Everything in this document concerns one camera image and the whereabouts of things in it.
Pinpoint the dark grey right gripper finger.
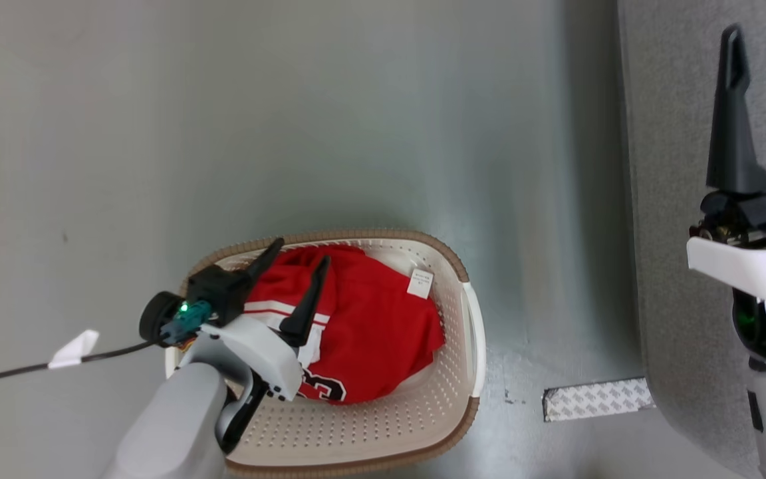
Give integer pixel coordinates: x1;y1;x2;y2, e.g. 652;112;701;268
706;25;766;196

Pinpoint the right gripper body black and white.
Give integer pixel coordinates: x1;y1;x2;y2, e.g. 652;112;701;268
686;169;766;307

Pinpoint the white perforated laundry basket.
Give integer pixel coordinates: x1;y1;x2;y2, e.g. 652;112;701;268
165;230;487;479

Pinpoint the white patterned tape strip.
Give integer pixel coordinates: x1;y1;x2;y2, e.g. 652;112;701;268
543;377;654;422

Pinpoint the left gripper body black and white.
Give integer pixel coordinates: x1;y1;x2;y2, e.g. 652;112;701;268
180;266;305;402

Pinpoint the thin black cable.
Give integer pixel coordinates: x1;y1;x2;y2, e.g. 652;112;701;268
0;339;161;405

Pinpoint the white tape tag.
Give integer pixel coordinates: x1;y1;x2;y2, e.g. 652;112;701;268
47;329;100;369

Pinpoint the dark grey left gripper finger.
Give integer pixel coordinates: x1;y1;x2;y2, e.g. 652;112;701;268
244;239;285;284
279;255;332;349

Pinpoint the red sports jersey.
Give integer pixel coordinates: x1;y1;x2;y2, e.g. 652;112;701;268
240;245;446;405

